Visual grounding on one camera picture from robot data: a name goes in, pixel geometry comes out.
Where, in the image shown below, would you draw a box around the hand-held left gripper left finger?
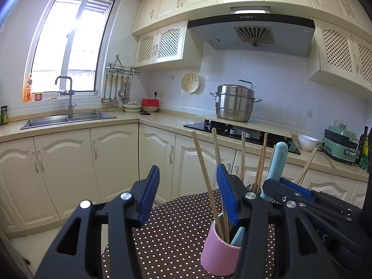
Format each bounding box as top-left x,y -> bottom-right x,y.
35,165 -> 160,279

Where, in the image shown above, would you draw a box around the large cream lattice-door cabinet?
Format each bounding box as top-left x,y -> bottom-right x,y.
309,18 -> 372,94

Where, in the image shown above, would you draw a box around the green cooking appliance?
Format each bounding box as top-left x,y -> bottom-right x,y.
321,124 -> 360,164

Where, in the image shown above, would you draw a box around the dark glass bottle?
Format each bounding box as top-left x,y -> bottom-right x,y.
359,126 -> 370,169

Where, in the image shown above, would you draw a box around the white bowl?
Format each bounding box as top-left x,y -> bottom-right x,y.
297,134 -> 319,152

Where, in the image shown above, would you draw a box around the pink cup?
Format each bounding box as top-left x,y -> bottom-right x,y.
200,212 -> 242,276

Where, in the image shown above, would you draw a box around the black glass cooktop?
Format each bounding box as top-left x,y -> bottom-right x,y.
183,119 -> 301,155

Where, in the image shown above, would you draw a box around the window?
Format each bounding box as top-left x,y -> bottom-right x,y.
23,0 -> 118,103

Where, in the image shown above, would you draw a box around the wall utensil rack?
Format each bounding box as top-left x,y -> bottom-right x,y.
105,55 -> 140,77

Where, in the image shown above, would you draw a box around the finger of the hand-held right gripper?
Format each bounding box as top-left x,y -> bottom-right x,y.
279,179 -> 316,202
263,179 -> 295,207

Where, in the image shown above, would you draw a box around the steel steamer pot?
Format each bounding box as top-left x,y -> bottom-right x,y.
210,79 -> 262,123

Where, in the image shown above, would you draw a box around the brown polka dot tablecloth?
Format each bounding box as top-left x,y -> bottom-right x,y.
100,189 -> 276,279

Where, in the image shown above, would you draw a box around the steel sink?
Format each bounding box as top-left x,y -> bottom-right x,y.
20,111 -> 117,130

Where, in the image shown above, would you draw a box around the grey range hood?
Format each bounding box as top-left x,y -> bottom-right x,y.
187,6 -> 316,58

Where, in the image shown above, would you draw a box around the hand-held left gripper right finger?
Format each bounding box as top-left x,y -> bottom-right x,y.
216,163 -> 340,279

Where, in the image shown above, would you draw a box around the wooden chopstick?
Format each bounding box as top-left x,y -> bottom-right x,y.
256,133 -> 268,194
252,148 -> 264,192
191,131 -> 226,242
295,147 -> 319,185
211,128 -> 224,169
240,132 -> 246,176

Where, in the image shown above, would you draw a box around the stack of white dishes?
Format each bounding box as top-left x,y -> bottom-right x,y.
123,101 -> 142,113

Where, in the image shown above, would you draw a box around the grey kitchen faucet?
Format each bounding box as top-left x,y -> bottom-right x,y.
55,76 -> 76,119

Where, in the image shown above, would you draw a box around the light blue handled utensil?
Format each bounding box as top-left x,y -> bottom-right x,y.
231,142 -> 289,246

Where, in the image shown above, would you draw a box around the cream lower cabinets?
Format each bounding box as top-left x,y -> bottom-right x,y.
0,122 -> 369,234

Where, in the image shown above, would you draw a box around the cream round colander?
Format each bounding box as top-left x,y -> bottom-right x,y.
181,73 -> 201,94

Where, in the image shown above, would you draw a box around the hanging utensil package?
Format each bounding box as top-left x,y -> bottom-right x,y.
123,77 -> 132,103

